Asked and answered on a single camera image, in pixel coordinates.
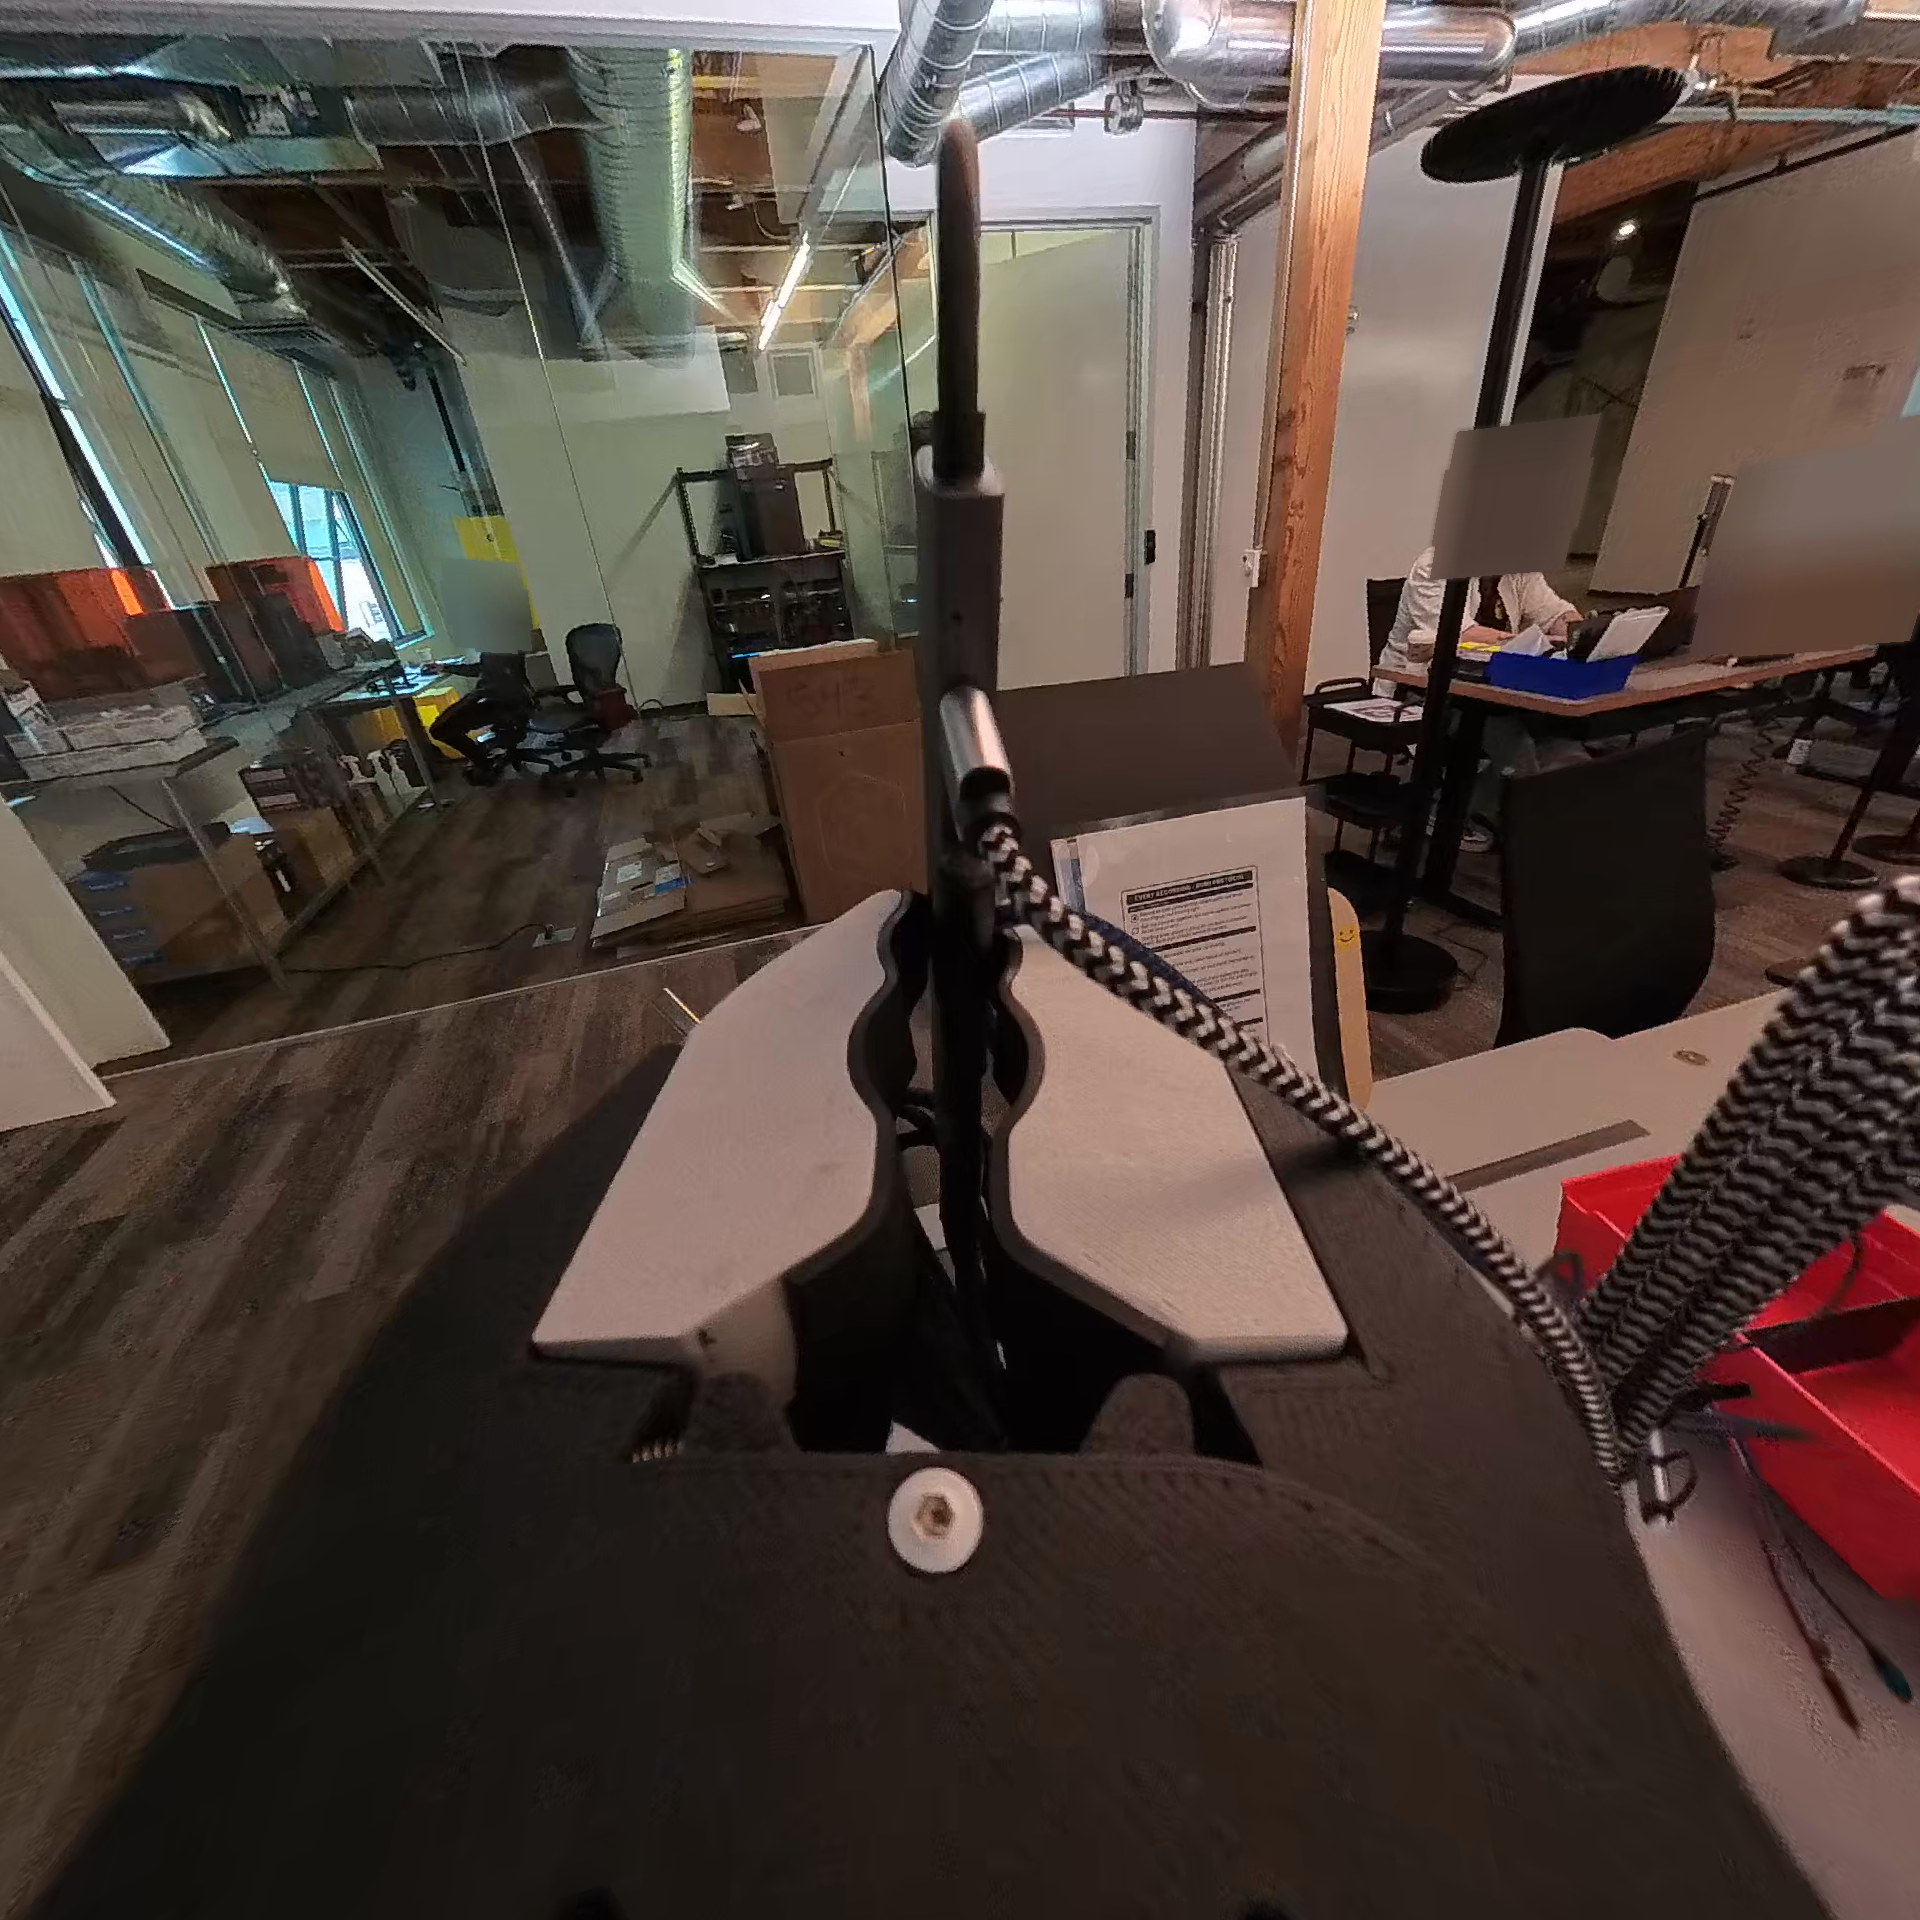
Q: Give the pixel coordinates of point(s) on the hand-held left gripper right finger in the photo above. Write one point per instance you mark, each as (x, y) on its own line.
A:
(1155, 1202)

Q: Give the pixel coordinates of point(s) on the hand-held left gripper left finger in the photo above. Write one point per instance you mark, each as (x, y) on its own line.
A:
(720, 1172)

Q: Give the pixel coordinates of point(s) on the grey usb hub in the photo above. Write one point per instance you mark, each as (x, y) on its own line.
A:
(960, 570)

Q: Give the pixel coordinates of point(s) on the red plastic bin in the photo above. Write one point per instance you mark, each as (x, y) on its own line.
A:
(1844, 1440)

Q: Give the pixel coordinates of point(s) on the flattened cardboard pile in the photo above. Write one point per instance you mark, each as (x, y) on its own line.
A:
(691, 885)

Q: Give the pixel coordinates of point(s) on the printed instruction sheet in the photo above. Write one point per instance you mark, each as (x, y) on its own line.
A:
(1200, 856)

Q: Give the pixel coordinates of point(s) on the cardboard box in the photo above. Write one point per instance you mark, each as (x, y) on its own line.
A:
(180, 901)
(840, 797)

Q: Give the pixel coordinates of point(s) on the black metal shelf rack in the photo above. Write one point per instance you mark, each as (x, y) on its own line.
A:
(764, 570)

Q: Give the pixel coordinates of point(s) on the blue plastic bin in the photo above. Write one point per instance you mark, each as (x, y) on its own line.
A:
(1560, 674)

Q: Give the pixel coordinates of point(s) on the black bin divider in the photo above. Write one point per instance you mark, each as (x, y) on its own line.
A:
(1830, 1328)

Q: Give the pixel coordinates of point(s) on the orange printer cover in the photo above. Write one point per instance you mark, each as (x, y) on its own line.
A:
(76, 630)
(270, 610)

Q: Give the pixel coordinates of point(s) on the white frosted door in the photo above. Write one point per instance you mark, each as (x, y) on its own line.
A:
(1072, 452)

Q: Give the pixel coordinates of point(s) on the background wooden desk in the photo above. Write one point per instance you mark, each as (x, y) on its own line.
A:
(1724, 676)

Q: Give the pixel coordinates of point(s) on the black floor lamp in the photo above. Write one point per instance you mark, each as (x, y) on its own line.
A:
(1560, 119)

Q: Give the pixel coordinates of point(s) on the wooden post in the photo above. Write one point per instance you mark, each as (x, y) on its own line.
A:
(1320, 375)

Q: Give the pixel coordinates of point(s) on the ribbed silver air duct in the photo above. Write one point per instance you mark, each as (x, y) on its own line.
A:
(630, 195)

